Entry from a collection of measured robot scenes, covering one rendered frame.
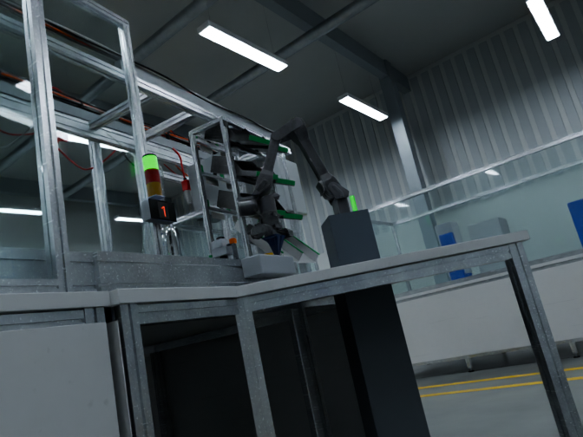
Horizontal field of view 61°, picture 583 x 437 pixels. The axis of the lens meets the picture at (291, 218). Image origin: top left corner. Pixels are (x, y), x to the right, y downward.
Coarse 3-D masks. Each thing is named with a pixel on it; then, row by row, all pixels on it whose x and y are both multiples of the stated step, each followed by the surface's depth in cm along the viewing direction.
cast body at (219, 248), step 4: (216, 240) 176; (220, 240) 175; (224, 240) 176; (228, 240) 178; (212, 244) 176; (216, 244) 175; (220, 244) 174; (224, 244) 175; (216, 248) 175; (220, 248) 174; (224, 248) 174; (228, 248) 174; (212, 252) 176; (216, 252) 175; (220, 252) 174; (224, 252) 173; (228, 252) 174; (232, 252) 176; (216, 256) 175; (220, 256) 175
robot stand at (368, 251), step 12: (336, 216) 165; (348, 216) 165; (360, 216) 166; (324, 228) 172; (336, 228) 164; (348, 228) 164; (360, 228) 165; (372, 228) 165; (324, 240) 175; (336, 240) 162; (348, 240) 163; (360, 240) 163; (372, 240) 164; (336, 252) 162; (348, 252) 162; (360, 252) 162; (372, 252) 163; (336, 264) 165
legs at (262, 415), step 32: (480, 256) 145; (512, 256) 146; (320, 288) 136; (352, 288) 138; (384, 288) 159; (352, 320) 155; (384, 320) 156; (544, 320) 142; (256, 352) 130; (352, 352) 159; (384, 352) 154; (544, 352) 139; (256, 384) 128; (384, 384) 151; (416, 384) 153; (544, 384) 141; (256, 416) 126; (384, 416) 149; (416, 416) 150; (576, 416) 135
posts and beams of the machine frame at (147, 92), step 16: (144, 96) 259; (160, 96) 261; (176, 96) 272; (192, 112) 285; (208, 112) 295; (160, 128) 298; (160, 160) 330; (176, 160) 338; (192, 160) 354; (160, 176) 319; (176, 176) 333; (288, 176) 364; (304, 272) 346
